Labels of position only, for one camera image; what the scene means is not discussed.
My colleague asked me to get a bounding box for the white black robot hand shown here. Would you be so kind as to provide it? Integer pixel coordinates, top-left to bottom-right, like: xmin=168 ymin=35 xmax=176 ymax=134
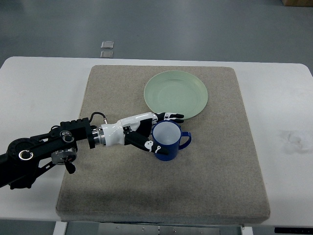
xmin=92 ymin=112 xmax=184 ymax=155

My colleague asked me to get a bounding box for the blue enamel mug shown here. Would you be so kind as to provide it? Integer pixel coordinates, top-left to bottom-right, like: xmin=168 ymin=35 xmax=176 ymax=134
xmin=152 ymin=121 xmax=192 ymax=161

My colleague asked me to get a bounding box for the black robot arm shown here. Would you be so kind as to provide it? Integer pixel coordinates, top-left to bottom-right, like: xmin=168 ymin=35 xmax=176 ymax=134
xmin=0 ymin=117 xmax=105 ymax=189

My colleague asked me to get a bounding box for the light green plate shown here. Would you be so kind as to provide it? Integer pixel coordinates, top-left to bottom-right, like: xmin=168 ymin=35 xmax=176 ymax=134
xmin=144 ymin=70 xmax=208 ymax=119

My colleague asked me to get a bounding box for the upper metal floor plate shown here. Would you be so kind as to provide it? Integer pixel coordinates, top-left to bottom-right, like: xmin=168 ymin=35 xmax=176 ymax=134
xmin=101 ymin=41 xmax=114 ymax=49

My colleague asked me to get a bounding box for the beige fabric mat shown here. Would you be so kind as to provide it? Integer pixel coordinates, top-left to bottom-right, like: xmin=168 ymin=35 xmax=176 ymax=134
xmin=56 ymin=66 xmax=270 ymax=225

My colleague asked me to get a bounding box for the cardboard box corner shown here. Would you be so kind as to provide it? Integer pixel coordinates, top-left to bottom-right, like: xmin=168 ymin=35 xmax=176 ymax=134
xmin=282 ymin=0 xmax=313 ymax=7

